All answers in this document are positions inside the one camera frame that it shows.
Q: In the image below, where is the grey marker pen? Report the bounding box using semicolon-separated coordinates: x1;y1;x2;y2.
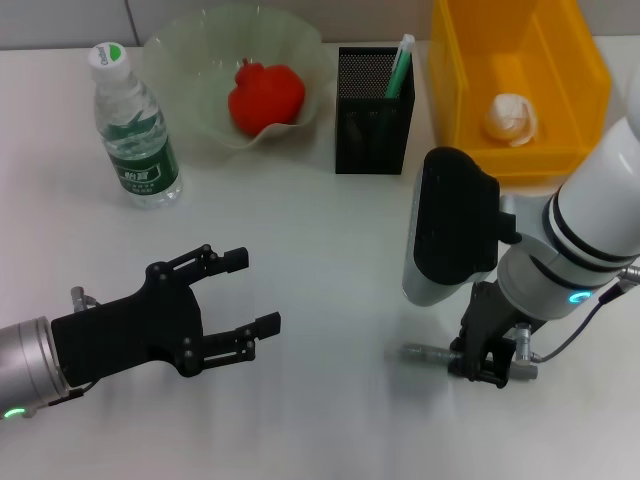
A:
397;342;540;380

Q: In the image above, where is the right gripper cable with plugs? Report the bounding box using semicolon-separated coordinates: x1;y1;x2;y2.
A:
514;265;640;364

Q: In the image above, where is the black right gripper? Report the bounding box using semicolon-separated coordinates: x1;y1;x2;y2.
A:
447;281;532;390

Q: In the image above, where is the green pen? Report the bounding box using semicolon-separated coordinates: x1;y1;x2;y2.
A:
383;33;417;100

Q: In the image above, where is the clear water bottle green label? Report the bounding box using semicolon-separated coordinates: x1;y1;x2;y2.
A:
88;42;184;210

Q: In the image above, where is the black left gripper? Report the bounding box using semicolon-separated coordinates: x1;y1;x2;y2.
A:
50;243;283;390

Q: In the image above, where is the gripper cable with plugs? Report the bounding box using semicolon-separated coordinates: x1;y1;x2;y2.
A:
514;265;640;364
27;285;102;420

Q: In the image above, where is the yellow plastic bin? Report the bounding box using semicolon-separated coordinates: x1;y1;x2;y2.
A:
428;0;614;187

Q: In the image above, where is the white garlic bulb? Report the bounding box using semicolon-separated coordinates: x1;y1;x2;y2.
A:
481;92;541;150

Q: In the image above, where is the black mesh pen holder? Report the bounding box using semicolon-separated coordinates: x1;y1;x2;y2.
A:
334;46;417;175

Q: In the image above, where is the pale green glass bowl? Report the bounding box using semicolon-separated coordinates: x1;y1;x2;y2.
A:
143;4;335;164

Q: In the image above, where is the left gripper cable with plugs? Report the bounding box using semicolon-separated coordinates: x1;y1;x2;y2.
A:
27;285;102;420

